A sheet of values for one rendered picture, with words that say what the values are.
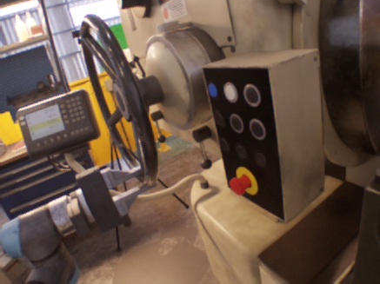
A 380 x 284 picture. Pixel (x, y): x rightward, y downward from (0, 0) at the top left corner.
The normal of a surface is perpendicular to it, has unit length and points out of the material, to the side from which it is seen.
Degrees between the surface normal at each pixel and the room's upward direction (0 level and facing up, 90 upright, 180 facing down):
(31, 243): 90
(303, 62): 90
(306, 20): 90
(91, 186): 79
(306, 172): 90
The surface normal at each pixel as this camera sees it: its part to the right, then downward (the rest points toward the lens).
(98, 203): 0.44, 0.03
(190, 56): 0.33, -0.24
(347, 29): -0.87, 0.16
